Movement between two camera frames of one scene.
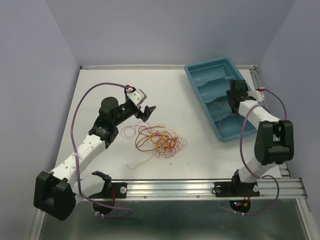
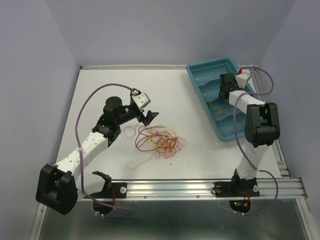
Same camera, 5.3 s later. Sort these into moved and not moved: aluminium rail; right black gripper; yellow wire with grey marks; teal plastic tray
Moved: right black gripper; yellow wire with grey marks
Not moved: aluminium rail; teal plastic tray
